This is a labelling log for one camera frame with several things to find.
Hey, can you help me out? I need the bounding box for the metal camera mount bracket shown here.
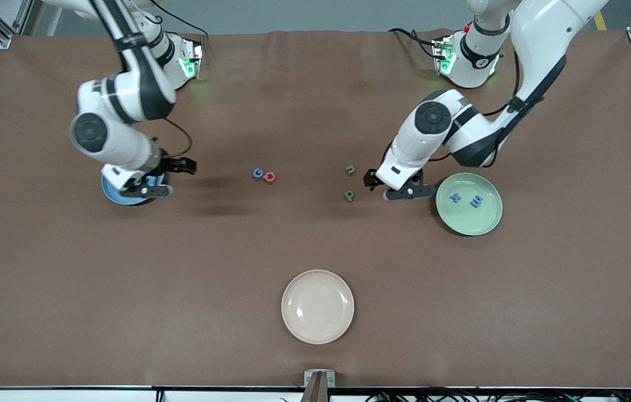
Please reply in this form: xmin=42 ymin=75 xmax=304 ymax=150
xmin=300 ymin=370 xmax=336 ymax=402

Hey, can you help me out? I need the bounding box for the beige plate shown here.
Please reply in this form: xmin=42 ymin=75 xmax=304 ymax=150
xmin=281 ymin=270 xmax=355 ymax=344

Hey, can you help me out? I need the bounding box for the brown table cover mat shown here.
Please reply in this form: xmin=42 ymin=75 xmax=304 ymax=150
xmin=0 ymin=29 xmax=631 ymax=389

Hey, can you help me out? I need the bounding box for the black base cable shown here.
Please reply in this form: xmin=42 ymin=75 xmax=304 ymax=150
xmin=151 ymin=0 xmax=208 ymax=42
xmin=387 ymin=27 xmax=444 ymax=61

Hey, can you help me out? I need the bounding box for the blue plate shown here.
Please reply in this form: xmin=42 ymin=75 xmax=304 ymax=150
xmin=101 ymin=172 xmax=166 ymax=207

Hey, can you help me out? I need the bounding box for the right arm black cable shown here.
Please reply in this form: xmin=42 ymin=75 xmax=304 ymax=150
xmin=89 ymin=0 xmax=193 ymax=162

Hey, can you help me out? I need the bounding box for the green plate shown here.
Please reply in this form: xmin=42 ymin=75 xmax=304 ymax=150
xmin=436 ymin=173 xmax=503 ymax=236

